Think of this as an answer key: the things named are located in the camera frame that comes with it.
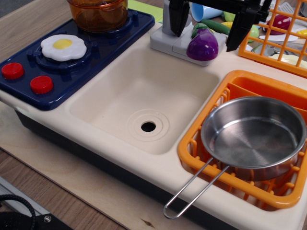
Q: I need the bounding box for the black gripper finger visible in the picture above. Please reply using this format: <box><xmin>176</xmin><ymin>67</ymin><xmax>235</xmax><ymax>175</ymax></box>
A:
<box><xmin>168</xmin><ymin>0</ymin><xmax>190</xmax><ymax>37</ymax></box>
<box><xmin>226</xmin><ymin>10</ymin><xmax>258</xmax><ymax>52</ymax></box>

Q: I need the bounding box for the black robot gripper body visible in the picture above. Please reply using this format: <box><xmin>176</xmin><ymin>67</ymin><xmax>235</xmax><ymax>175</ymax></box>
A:
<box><xmin>190</xmin><ymin>0</ymin><xmax>271</xmax><ymax>24</ymax></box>

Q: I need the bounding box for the purple toy eggplant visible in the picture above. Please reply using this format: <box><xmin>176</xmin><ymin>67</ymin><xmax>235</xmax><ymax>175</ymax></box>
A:
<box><xmin>186</xmin><ymin>23</ymin><xmax>219</xmax><ymax>61</ymax></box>

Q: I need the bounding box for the stainless steel pan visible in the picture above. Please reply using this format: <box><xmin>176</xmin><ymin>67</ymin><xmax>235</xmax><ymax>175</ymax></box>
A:
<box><xmin>178</xmin><ymin>96</ymin><xmax>307</xmax><ymax>205</ymax></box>

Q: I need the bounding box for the yellow toy corn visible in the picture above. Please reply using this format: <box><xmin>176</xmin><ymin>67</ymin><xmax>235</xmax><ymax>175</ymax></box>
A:
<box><xmin>222</xmin><ymin>22</ymin><xmax>233</xmax><ymax>29</ymax></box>

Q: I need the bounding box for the green toy fruit half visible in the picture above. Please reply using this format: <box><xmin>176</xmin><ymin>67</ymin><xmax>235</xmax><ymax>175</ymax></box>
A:
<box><xmin>248</xmin><ymin>25</ymin><xmax>260</xmax><ymax>43</ymax></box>

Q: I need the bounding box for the light blue plastic cup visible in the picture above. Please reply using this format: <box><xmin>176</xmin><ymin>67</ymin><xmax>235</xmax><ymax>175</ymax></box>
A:
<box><xmin>191</xmin><ymin>3</ymin><xmax>223</xmax><ymax>22</ymax></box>

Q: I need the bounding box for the magenta toy vegetable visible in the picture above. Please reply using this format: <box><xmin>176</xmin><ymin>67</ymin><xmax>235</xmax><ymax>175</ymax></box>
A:
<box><xmin>267</xmin><ymin>15</ymin><xmax>291</xmax><ymax>35</ymax></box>

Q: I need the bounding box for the grey toy faucet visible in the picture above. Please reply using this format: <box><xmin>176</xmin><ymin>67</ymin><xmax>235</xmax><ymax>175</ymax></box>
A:
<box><xmin>150</xmin><ymin>0</ymin><xmax>211</xmax><ymax>66</ymax></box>

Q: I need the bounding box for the orange plastic grid basket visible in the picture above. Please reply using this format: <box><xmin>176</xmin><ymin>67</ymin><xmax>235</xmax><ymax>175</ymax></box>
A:
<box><xmin>238</xmin><ymin>0</ymin><xmax>307</xmax><ymax>78</ymax></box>

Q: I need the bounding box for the orange dish drying rack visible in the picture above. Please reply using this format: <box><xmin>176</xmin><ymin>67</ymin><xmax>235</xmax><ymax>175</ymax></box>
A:
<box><xmin>178</xmin><ymin>70</ymin><xmax>307</xmax><ymax>210</ymax></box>

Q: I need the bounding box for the orange transparent toy pot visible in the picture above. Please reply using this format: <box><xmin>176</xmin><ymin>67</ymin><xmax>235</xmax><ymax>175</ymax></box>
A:
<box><xmin>68</xmin><ymin>0</ymin><xmax>128</xmax><ymax>33</ymax></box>

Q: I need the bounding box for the cream toy kitchen sink unit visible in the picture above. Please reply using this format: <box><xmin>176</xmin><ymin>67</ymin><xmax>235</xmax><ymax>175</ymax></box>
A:
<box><xmin>0</xmin><ymin>23</ymin><xmax>307</xmax><ymax>230</ymax></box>

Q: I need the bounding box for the toy fried egg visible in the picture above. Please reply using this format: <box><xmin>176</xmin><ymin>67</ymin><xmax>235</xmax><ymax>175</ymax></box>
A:
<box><xmin>40</xmin><ymin>34</ymin><xmax>87</xmax><ymax>62</ymax></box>

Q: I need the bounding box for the right red stove knob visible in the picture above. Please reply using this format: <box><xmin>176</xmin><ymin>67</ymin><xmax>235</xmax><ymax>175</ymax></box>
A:
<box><xmin>30</xmin><ymin>76</ymin><xmax>54</xmax><ymax>94</ymax></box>

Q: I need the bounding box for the red stove knob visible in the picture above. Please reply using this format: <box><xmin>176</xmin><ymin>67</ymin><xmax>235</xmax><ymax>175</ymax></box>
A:
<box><xmin>1</xmin><ymin>63</ymin><xmax>24</xmax><ymax>80</ymax></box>
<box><xmin>30</xmin><ymin>76</ymin><xmax>54</xmax><ymax>94</ymax></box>

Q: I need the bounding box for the navy blue toy stove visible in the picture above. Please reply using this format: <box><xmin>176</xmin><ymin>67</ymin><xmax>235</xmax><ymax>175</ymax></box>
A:
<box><xmin>0</xmin><ymin>9</ymin><xmax>155</xmax><ymax>111</ymax></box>

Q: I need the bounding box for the left red stove knob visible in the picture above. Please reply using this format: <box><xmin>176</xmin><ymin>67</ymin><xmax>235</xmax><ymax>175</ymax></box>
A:
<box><xmin>1</xmin><ymin>63</ymin><xmax>24</xmax><ymax>80</ymax></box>

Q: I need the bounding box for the black braided cable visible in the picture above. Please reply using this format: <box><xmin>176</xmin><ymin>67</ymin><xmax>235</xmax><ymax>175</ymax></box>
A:
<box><xmin>0</xmin><ymin>194</ymin><xmax>36</xmax><ymax>230</ymax></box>

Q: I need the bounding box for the black metal bracket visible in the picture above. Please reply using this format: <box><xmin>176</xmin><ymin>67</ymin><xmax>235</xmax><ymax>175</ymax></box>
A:
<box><xmin>0</xmin><ymin>212</ymin><xmax>72</xmax><ymax>230</ymax></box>

